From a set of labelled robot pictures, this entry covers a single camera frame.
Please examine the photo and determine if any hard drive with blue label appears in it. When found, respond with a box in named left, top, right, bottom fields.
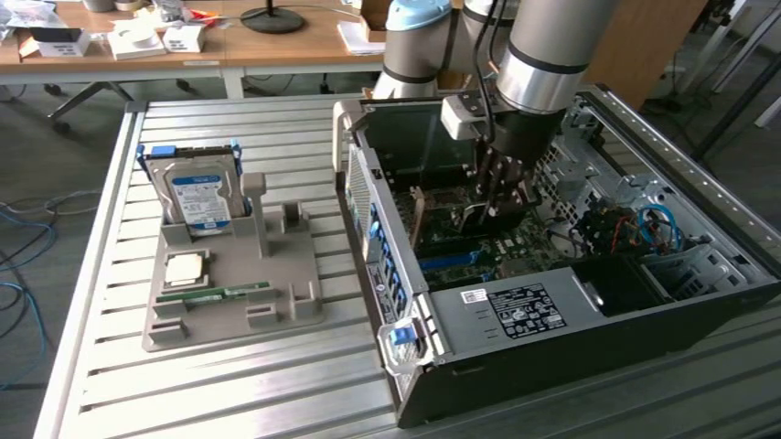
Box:
left=134, top=141, right=246, bottom=238

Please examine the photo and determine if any brown cardboard box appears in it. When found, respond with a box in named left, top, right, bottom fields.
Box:
left=357, top=0, right=392, bottom=43

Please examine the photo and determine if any black open PC case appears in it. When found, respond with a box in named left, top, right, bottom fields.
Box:
left=332, top=84, right=781, bottom=430

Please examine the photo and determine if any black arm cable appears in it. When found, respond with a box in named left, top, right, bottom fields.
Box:
left=473, top=0, right=511, bottom=141

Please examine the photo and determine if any blue expansion slot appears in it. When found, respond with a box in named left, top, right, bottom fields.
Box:
left=419, top=249, right=489, bottom=272

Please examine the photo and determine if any grey parts rack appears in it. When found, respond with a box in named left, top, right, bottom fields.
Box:
left=140, top=172, right=328, bottom=353

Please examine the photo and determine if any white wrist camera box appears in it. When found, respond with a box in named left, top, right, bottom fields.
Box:
left=440, top=93, right=496, bottom=140

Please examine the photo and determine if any blue data wire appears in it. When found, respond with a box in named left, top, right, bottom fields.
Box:
left=635, top=204, right=686, bottom=256

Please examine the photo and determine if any blue floor cable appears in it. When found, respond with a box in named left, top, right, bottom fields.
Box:
left=0, top=208, right=57, bottom=392

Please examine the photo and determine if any silver CPU chip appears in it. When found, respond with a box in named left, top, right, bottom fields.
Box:
left=162, top=252, right=209, bottom=288

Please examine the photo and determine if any small white labelled box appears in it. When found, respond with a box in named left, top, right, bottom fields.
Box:
left=161, top=25, right=206, bottom=55

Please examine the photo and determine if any metal disk bay cage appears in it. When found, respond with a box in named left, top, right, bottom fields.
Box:
left=531, top=134, right=615, bottom=216

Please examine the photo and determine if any grey floor cable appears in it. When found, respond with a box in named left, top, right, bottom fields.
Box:
left=0, top=189, right=104, bottom=219

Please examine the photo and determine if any grey power supply unit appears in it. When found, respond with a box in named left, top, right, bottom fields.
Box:
left=425, top=267, right=604, bottom=359

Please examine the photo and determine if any white box black lid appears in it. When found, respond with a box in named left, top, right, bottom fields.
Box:
left=27, top=27, right=92, bottom=59

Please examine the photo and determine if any wooden cabinet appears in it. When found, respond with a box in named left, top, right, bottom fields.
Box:
left=572, top=0, right=712, bottom=111

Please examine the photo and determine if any white box with tape roll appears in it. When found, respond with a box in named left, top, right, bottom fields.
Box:
left=106, top=21, right=166, bottom=61

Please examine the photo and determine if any wooden desk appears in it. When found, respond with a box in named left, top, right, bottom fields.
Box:
left=0, top=0, right=560, bottom=134

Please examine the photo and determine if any Nvidia graphics card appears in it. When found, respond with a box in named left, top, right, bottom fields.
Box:
left=405, top=182, right=537, bottom=251

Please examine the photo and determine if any clear plastic bag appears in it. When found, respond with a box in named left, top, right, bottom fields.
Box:
left=0, top=0, right=66, bottom=29

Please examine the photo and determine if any black floor cable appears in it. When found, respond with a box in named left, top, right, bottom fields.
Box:
left=0, top=228, right=37, bottom=342

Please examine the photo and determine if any green Dell motherboard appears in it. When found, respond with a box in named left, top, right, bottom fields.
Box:
left=389, top=166, right=577, bottom=294

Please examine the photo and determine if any black round lamp base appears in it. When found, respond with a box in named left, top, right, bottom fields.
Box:
left=238, top=0, right=305, bottom=36

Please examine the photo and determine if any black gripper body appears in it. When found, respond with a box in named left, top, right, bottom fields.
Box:
left=485, top=109, right=561, bottom=161

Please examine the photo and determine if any white paper stack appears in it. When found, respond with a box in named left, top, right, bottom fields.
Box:
left=336, top=20, right=387, bottom=57

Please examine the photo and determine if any blue case latch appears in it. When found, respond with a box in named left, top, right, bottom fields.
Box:
left=389, top=321, right=419, bottom=348

